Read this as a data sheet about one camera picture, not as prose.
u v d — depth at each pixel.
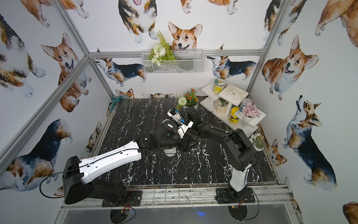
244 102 0.86
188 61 0.92
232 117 0.99
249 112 0.79
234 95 0.93
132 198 0.73
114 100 1.21
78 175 0.40
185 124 0.62
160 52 0.78
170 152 0.84
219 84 0.98
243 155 0.48
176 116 0.77
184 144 0.61
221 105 1.08
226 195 0.74
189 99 1.01
